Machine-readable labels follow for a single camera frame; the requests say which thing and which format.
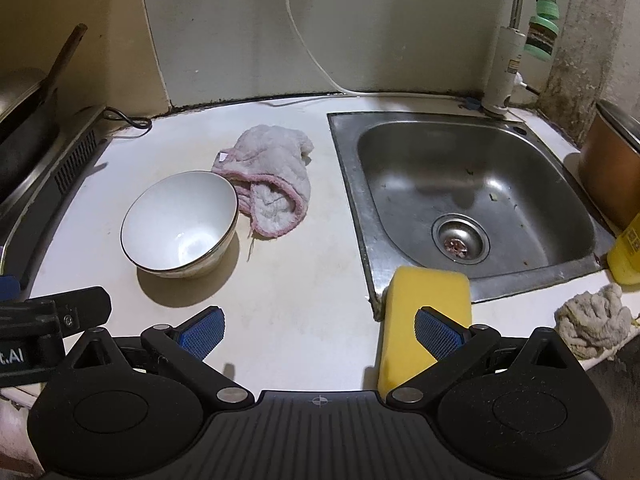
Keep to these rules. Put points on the white pink-edged dishcloth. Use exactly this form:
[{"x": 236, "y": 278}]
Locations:
[{"x": 270, "y": 165}]

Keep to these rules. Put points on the grey rag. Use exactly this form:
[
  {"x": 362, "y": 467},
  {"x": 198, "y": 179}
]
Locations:
[{"x": 595, "y": 317}]

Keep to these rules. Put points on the white bowl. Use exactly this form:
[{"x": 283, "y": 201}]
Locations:
[{"x": 175, "y": 220}]

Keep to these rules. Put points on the black wok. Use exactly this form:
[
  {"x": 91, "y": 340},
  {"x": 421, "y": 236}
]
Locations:
[{"x": 25, "y": 145}]

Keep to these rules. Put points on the stainless steel sink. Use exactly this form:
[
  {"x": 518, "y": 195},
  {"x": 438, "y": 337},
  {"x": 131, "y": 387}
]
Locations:
[{"x": 475, "y": 200}]

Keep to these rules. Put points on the yellow bottle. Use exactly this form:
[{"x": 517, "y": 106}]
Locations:
[{"x": 627, "y": 255}]

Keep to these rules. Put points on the green faucet nozzle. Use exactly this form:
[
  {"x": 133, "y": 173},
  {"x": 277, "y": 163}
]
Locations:
[{"x": 542, "y": 30}]

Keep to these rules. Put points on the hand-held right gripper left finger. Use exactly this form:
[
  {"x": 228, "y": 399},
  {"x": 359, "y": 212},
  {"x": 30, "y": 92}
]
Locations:
[{"x": 202, "y": 334}]

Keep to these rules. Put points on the copper pot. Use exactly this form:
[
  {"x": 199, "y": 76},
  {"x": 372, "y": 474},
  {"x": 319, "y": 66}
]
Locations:
[{"x": 612, "y": 170}]

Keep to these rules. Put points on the metal wok lid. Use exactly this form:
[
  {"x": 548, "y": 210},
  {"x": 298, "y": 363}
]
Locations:
[{"x": 17, "y": 92}]

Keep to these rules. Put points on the white and metal faucet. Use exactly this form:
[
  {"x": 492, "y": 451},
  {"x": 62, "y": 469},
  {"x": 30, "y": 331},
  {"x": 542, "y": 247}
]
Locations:
[{"x": 505, "y": 70}]

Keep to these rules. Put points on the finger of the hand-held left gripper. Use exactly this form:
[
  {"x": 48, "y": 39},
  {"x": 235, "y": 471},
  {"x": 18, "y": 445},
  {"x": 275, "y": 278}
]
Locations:
[
  {"x": 9, "y": 289},
  {"x": 85, "y": 310}
]

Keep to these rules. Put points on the yellow sponge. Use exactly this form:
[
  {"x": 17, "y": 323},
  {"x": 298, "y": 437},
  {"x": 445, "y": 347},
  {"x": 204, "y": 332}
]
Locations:
[{"x": 425, "y": 290}]

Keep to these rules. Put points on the silver stove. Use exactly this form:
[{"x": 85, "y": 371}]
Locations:
[{"x": 55, "y": 185}]

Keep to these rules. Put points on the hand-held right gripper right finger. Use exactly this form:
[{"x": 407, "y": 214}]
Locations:
[{"x": 440, "y": 334}]

